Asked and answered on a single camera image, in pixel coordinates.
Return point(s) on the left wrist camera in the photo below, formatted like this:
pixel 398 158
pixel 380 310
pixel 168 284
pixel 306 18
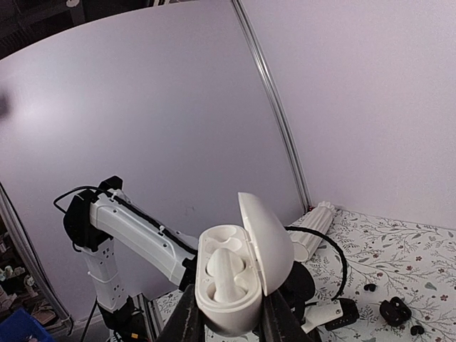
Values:
pixel 349 315

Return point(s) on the floral patterned table mat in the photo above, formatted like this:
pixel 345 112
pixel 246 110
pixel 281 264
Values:
pixel 415 262

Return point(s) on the left aluminium frame post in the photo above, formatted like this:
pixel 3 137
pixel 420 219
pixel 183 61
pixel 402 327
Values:
pixel 275 102

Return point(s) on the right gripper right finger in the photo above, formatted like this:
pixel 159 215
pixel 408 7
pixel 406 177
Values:
pixel 278 323

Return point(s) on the blue plastic bin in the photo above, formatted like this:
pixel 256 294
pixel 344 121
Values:
pixel 20 326

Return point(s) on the white ribbed vase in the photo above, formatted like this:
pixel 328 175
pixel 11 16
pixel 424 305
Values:
pixel 318 219

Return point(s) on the white oval earbud case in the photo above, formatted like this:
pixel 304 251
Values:
pixel 237 266

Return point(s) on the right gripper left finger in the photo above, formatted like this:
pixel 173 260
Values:
pixel 186 322

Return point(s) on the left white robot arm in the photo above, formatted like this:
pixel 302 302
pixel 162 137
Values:
pixel 103 225

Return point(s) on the black earbud on mat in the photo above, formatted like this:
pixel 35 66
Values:
pixel 417 330
pixel 370 287

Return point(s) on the black open earbud case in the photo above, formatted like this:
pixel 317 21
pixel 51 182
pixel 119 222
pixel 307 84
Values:
pixel 395 312

